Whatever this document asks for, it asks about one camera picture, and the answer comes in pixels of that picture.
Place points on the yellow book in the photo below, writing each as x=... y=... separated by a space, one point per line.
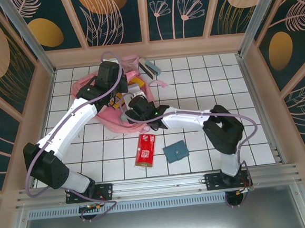
x=138 y=81

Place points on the pink backpack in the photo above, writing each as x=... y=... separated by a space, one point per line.
x=110 y=120

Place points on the blue grey stapler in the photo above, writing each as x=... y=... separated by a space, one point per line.
x=151 y=67

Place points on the red packet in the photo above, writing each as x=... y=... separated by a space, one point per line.
x=146 y=150

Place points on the teal snap wallet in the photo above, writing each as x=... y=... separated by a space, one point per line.
x=175 y=151

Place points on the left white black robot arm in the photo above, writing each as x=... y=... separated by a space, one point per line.
x=48 y=167

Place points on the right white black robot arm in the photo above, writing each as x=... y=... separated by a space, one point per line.
x=222 y=129

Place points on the grey metal sheet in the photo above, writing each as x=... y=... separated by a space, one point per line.
x=161 y=224

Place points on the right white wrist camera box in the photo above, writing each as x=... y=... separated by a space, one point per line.
x=140 y=95

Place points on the aluminium side rail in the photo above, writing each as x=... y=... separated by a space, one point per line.
x=50 y=82
x=253 y=90

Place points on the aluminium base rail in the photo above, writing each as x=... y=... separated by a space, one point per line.
x=158 y=185

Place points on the aluminium corner post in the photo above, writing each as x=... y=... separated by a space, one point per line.
x=260 y=18
x=28 y=36

